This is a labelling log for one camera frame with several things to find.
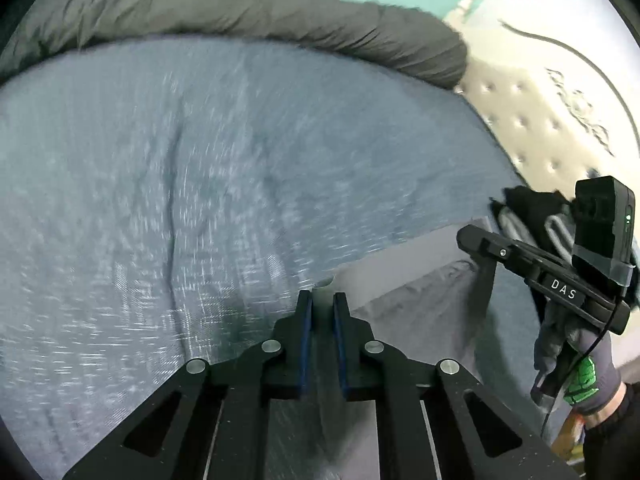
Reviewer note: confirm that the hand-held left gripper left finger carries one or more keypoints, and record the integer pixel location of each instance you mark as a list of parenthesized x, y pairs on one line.
[(306, 340)]

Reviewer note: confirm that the grey boxer shorts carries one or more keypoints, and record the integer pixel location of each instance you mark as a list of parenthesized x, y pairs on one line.
[(410, 270)]

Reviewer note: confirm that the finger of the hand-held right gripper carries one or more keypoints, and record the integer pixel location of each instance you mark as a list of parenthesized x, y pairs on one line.
[(492, 251)]

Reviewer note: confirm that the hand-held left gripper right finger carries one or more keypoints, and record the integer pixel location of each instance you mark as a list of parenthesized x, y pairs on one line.
[(340, 345)]

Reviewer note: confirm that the pile of dark clothes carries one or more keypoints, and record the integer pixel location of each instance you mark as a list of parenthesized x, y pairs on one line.
[(530, 205)]

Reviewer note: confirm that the person's right hand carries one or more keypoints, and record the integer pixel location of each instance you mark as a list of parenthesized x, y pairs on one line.
[(595, 360)]

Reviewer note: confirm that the person's right forearm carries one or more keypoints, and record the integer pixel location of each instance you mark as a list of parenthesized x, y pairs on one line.
[(615, 440)]

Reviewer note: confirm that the bed with blue-grey sheet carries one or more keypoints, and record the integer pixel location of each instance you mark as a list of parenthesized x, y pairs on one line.
[(150, 185)]

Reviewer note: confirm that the grey white-trimmed garment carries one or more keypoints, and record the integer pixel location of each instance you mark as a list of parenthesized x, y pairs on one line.
[(555, 232)]

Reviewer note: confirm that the cream tufted headboard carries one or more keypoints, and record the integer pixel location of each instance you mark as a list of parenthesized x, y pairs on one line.
[(525, 110)]

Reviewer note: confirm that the dark grey rolled duvet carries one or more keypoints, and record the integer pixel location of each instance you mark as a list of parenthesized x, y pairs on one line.
[(250, 5)]

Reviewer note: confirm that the orange object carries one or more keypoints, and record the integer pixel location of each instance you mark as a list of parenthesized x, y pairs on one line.
[(567, 435)]

